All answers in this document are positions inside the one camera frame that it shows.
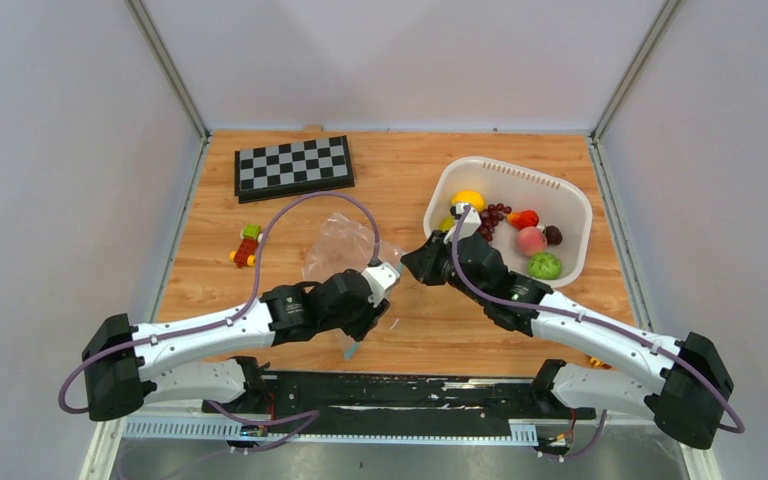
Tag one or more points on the yellow lemon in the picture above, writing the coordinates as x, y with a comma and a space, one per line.
474, 198
447, 223

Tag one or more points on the black grey chessboard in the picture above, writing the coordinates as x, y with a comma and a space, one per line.
294, 168

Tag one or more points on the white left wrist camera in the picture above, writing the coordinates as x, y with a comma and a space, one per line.
382, 279

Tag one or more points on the red green toy car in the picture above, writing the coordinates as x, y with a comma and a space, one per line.
246, 253

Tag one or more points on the clear zip top bag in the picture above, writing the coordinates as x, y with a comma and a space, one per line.
343, 244

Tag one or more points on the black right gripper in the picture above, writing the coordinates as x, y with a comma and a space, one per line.
425, 270

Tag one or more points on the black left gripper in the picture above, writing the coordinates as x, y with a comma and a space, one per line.
371, 320

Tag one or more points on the purple grape bunch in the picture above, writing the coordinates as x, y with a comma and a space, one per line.
491, 217

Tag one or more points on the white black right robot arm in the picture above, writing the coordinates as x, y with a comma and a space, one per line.
682, 385

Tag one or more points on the pink peach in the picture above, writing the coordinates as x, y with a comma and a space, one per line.
530, 241

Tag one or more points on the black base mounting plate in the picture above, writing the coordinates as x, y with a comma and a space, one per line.
391, 405

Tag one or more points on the red orange wax apple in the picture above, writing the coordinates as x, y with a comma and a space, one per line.
523, 219

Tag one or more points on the yellow red toy car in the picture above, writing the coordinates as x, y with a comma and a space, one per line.
597, 363

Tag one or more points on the dark brown fig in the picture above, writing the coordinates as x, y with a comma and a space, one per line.
553, 235

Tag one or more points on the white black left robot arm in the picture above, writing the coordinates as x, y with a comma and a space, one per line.
130, 365

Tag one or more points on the green custard apple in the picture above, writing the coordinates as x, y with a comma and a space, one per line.
544, 266

